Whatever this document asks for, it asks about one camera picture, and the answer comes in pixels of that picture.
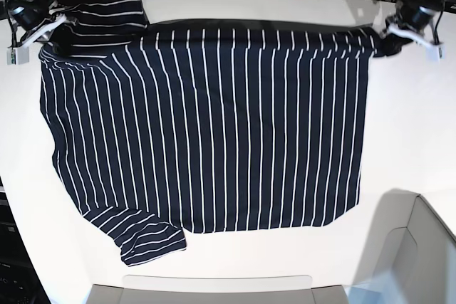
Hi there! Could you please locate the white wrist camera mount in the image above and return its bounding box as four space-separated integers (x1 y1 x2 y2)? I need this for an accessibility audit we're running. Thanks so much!
382 23 445 61
6 14 67 65

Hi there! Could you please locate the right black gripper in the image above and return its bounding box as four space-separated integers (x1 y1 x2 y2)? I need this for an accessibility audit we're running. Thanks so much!
9 3 45 31

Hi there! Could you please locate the navy white striped T-shirt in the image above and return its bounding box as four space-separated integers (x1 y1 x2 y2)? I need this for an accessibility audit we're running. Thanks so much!
39 0 380 266

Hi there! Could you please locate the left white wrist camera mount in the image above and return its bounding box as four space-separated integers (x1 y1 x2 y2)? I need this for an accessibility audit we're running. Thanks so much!
382 23 445 61

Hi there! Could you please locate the grey bin front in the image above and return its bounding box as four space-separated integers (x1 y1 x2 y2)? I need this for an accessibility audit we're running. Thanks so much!
87 275 348 303

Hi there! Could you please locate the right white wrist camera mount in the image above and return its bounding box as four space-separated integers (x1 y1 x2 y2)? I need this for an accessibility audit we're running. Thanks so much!
6 14 67 65

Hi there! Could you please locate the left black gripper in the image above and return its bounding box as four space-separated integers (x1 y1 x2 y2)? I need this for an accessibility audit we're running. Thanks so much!
393 3 437 32

